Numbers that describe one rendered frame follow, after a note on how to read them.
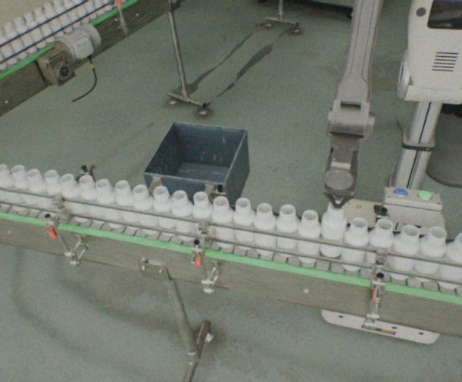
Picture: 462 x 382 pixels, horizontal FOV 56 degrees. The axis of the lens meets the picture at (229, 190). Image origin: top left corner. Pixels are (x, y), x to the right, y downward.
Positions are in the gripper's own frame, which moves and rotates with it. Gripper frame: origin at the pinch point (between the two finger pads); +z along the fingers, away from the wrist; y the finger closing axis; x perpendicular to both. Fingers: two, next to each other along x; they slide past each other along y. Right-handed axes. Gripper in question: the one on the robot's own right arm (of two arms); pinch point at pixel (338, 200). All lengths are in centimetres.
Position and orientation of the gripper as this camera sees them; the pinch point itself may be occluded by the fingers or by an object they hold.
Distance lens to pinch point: 107.3
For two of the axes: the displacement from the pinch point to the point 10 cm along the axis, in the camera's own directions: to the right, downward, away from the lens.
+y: -2.7, 7.3, -6.3
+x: 9.6, 1.3, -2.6
